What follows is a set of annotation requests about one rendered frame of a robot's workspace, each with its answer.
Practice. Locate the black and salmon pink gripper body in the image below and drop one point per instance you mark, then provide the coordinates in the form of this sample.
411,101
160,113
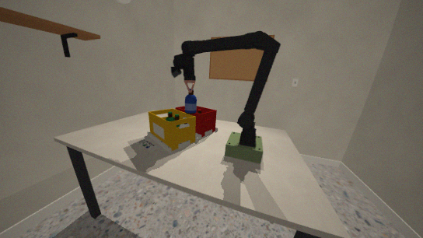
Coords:
188,77

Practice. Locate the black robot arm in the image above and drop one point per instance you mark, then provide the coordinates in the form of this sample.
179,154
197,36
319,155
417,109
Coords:
254,40

